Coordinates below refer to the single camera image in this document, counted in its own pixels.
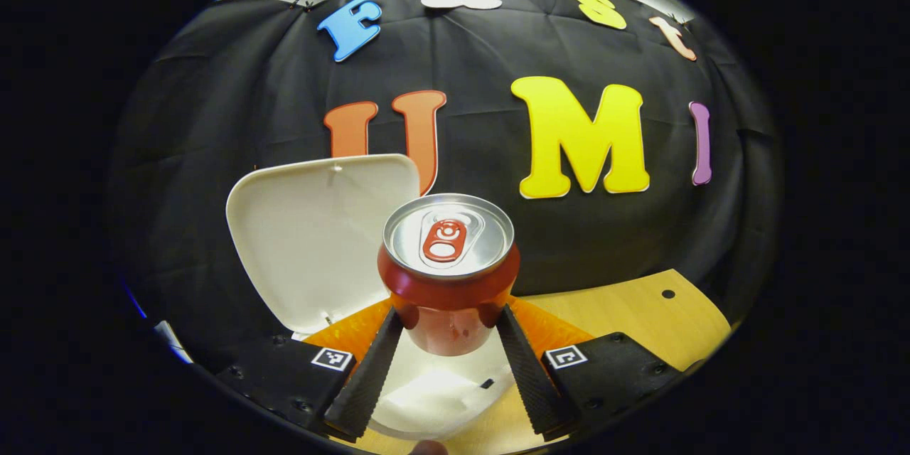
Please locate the wooden desktop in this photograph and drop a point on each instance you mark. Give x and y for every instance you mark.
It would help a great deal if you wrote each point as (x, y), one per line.
(625, 320)

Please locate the red pop can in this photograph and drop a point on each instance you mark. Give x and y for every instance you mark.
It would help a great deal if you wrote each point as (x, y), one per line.
(448, 298)

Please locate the black backdrop cloth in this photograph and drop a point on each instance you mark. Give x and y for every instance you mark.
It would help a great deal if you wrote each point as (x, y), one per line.
(213, 85)

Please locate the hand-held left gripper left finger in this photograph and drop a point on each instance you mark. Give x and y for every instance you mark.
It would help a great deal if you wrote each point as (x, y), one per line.
(370, 384)

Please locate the white desktop garbage bin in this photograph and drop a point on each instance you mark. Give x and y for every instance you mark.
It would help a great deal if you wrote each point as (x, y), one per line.
(306, 242)

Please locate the white side desk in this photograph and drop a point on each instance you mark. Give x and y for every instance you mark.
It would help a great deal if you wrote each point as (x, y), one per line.
(174, 341)

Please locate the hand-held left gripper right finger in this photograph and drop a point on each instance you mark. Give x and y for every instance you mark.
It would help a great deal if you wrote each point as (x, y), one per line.
(530, 380)

